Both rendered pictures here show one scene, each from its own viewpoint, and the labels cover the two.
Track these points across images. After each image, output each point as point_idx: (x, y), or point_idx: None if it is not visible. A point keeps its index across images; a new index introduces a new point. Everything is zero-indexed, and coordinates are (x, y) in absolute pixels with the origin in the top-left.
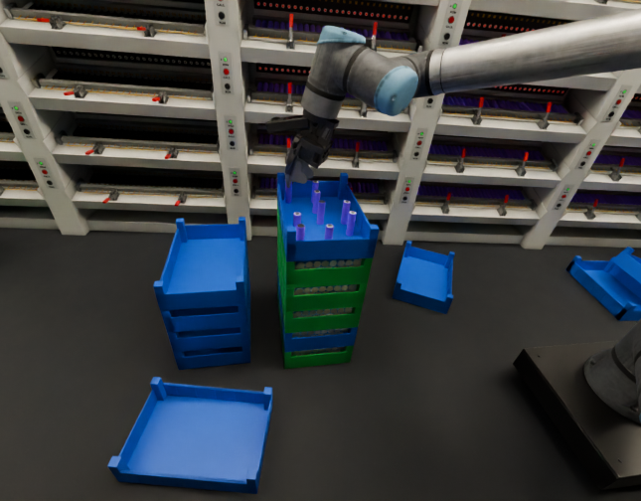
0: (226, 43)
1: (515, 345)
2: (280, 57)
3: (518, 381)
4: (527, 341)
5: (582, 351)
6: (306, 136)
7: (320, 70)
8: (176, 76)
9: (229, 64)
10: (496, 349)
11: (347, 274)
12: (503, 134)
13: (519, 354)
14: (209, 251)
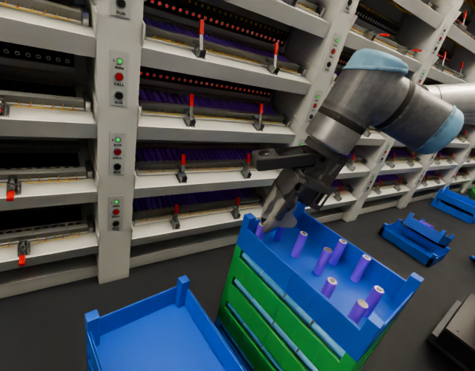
0: (122, 40)
1: (407, 316)
2: (189, 65)
3: (434, 352)
4: (409, 308)
5: (468, 313)
6: (306, 174)
7: (364, 101)
8: (11, 72)
9: (124, 67)
10: (402, 326)
11: (382, 336)
12: None
13: (441, 333)
14: (149, 349)
